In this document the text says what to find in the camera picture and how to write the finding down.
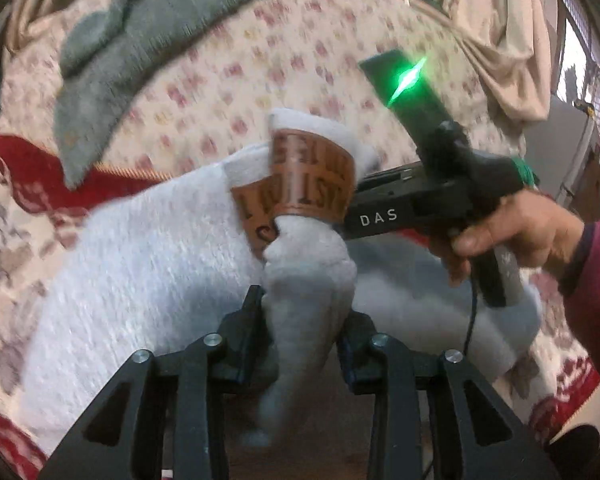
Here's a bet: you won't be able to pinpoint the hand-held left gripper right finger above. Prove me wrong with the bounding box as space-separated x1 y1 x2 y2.
335 310 562 480

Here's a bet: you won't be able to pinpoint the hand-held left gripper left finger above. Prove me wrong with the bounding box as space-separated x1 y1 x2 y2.
39 285 277 480

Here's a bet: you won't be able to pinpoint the light grey fleece pants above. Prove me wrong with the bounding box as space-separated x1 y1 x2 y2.
17 107 545 453

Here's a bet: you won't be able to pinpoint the person's right forearm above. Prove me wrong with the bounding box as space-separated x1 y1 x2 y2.
559 220 600 388

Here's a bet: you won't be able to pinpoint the person's right hand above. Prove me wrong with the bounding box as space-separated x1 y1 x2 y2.
426 191 590 290

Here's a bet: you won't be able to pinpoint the window with grille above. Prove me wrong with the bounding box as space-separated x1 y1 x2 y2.
555 0 600 161

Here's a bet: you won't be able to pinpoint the floral print quilt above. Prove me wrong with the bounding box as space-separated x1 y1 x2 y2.
0 0 531 202

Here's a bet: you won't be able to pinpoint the red and white floral blanket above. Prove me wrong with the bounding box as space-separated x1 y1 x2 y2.
0 132 600 480

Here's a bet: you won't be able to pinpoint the grey-green fleece garment with buttons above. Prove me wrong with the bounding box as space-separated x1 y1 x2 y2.
52 0 343 190

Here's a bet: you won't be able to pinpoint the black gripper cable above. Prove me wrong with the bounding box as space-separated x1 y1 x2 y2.
462 280 482 358

